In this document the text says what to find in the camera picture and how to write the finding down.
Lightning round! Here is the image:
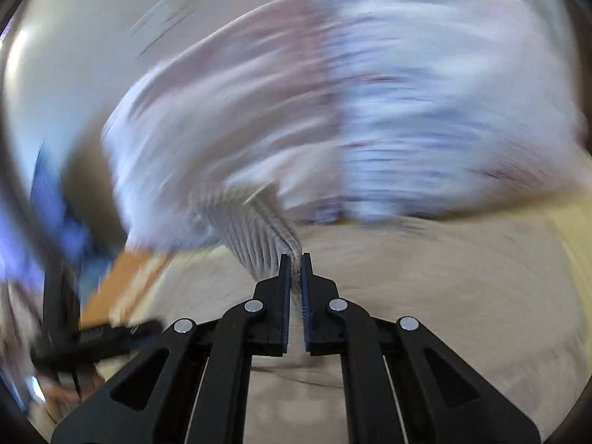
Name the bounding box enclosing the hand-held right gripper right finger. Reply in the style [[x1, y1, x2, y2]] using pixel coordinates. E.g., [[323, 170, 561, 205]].
[[300, 252, 542, 444]]

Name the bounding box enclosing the white patterned small garment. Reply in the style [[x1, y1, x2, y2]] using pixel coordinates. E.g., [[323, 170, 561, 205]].
[[102, 0, 586, 275]]

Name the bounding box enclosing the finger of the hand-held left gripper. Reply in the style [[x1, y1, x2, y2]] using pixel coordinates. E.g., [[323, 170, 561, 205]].
[[78, 318, 164, 362]]

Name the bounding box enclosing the beige bed sheet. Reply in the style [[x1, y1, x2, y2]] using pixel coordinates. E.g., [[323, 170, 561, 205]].
[[28, 194, 584, 444]]

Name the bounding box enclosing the person's left hand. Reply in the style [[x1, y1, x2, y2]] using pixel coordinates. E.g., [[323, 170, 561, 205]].
[[44, 374, 100, 408]]

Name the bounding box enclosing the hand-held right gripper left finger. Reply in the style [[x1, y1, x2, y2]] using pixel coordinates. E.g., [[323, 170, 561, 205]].
[[51, 253, 293, 444]]

